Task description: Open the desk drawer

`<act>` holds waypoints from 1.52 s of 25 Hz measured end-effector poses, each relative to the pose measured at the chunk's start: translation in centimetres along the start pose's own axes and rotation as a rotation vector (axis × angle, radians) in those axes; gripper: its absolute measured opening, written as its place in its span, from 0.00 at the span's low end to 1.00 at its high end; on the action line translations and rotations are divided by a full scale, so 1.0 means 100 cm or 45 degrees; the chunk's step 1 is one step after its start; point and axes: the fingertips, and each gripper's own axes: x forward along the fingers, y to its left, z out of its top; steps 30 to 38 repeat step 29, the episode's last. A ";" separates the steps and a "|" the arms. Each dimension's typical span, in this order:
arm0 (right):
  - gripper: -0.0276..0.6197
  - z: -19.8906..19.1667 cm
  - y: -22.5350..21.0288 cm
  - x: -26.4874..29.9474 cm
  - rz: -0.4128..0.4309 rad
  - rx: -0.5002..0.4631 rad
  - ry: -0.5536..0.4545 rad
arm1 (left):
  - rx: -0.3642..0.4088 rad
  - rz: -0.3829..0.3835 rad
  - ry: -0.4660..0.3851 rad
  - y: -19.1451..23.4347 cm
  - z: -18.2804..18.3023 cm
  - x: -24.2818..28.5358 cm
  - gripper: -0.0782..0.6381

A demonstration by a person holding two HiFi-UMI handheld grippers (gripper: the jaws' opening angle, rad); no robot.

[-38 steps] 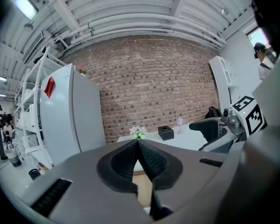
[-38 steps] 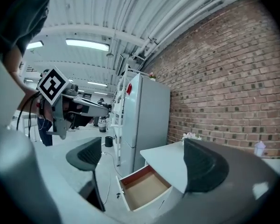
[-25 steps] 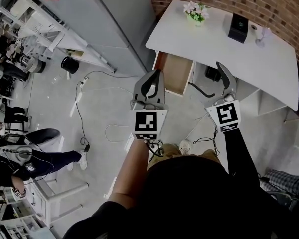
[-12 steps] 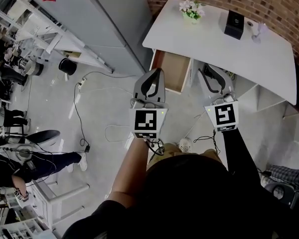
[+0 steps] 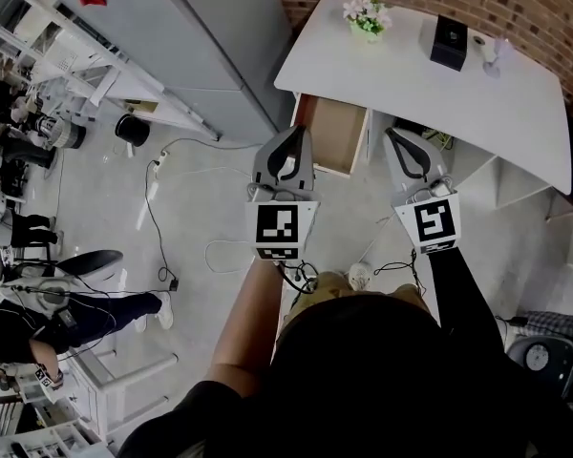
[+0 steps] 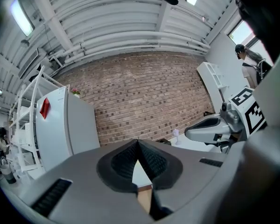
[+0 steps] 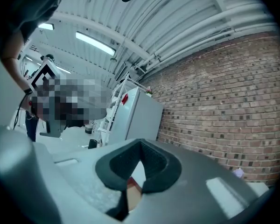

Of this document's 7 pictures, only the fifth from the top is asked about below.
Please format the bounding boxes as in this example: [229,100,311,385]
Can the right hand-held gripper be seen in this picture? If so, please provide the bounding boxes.
[383,127,462,257]

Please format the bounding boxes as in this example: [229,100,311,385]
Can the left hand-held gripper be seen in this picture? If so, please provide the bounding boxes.
[244,124,322,261]

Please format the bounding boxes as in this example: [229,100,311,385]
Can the white desk drawer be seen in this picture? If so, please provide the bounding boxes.
[290,92,370,178]

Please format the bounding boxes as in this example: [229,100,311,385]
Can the person's right forearm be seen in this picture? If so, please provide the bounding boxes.
[427,245,507,352]

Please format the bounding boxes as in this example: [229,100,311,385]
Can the person's left forearm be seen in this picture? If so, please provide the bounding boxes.
[204,258,287,396]

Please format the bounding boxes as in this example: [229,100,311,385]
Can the white desk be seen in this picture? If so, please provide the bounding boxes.
[272,0,573,209]

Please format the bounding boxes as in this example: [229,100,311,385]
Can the black adapter box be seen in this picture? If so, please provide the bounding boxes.
[393,116,426,133]

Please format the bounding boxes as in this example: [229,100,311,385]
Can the person's khaki shorts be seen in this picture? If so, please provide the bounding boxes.
[286,270,431,324]

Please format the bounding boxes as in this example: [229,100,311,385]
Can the person's left white shoe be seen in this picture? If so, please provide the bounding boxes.
[347,262,372,291]

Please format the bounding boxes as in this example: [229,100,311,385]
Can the clear stemmed glass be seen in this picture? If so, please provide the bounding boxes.
[481,35,515,79]

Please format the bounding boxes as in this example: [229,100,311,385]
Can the potted pink flowers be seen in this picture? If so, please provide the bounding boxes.
[342,0,393,45]

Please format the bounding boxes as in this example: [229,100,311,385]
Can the black waste bin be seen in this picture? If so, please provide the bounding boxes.
[114,114,152,148]

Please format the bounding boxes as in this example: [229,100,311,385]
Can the plaid cloth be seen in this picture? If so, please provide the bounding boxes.
[524,310,573,341]

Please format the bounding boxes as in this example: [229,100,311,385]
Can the black swivel chair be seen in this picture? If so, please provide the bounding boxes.
[505,334,573,415]
[56,249,124,276]

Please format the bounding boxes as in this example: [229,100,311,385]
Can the grey cylindrical device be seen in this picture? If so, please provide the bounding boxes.
[35,114,87,151]

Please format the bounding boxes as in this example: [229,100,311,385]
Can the person's black shirt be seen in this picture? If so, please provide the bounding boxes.
[117,331,573,458]

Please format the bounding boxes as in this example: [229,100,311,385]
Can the white table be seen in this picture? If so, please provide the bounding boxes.
[61,345,180,444]

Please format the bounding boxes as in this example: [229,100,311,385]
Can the green cable bundle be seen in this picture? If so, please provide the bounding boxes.
[422,129,455,151]

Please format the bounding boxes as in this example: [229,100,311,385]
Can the white floor cable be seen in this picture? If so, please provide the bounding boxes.
[159,164,254,180]

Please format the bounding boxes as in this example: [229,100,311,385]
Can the grey floor cable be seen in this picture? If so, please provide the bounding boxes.
[161,135,265,156]

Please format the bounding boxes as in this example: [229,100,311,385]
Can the thin white cable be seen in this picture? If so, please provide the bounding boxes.
[357,217,397,264]

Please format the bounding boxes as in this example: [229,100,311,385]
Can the right hand-held gripper cable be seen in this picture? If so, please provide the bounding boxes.
[373,250,427,301]

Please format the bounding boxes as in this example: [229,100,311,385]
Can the hand-held gripper cable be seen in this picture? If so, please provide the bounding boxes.
[274,260,322,296]
[373,250,427,301]

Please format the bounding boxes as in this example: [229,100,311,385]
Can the left hand-held gripper cable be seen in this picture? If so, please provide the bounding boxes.
[274,260,322,296]

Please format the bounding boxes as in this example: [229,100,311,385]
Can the white looped cable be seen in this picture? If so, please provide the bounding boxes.
[204,239,254,274]

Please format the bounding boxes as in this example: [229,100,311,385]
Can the black floor cable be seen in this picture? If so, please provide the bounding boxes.
[144,159,180,293]

